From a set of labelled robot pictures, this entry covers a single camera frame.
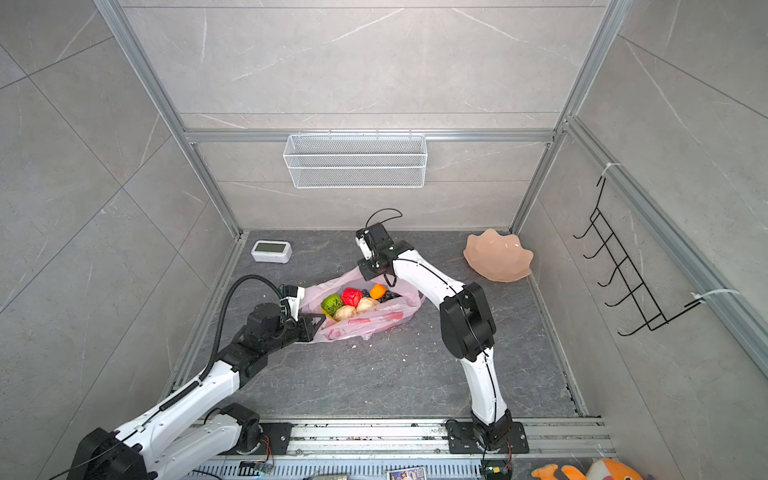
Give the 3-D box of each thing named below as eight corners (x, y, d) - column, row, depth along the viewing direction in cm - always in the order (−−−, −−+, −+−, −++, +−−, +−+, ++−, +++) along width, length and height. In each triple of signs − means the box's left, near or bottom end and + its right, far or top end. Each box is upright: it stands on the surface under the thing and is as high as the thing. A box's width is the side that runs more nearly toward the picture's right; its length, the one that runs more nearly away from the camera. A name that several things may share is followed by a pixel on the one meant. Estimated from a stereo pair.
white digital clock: (252, 264, 112) (248, 256, 108) (258, 248, 117) (254, 240, 113) (290, 264, 112) (286, 256, 108) (294, 248, 117) (291, 240, 113)
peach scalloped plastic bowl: (471, 286, 105) (474, 277, 101) (460, 238, 120) (463, 229, 116) (536, 286, 105) (541, 278, 101) (518, 238, 120) (522, 229, 116)
